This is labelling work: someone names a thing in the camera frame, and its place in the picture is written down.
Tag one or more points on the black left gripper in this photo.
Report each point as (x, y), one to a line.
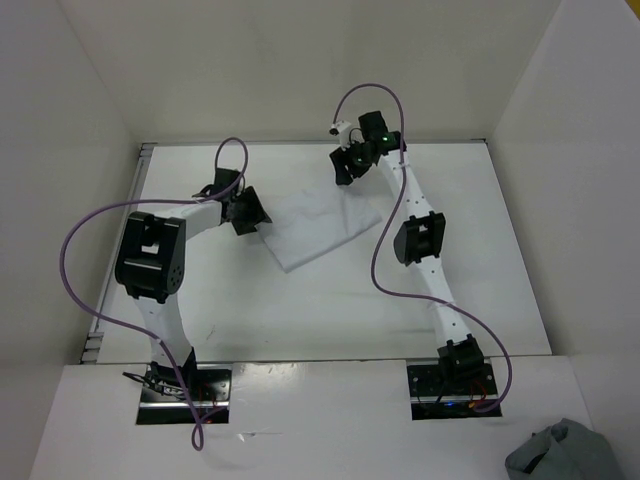
(255, 215)

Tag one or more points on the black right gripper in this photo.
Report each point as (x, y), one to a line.
(339, 158)

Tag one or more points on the white skirt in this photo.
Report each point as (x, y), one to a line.
(313, 222)

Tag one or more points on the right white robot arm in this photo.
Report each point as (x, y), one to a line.
(418, 242)

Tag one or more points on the grey skirt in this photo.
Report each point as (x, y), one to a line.
(564, 450)

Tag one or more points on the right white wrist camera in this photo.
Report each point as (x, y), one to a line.
(341, 130)

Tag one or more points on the aluminium table frame rail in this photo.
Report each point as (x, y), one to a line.
(95, 335)

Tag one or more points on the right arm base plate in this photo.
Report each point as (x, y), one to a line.
(432, 397)

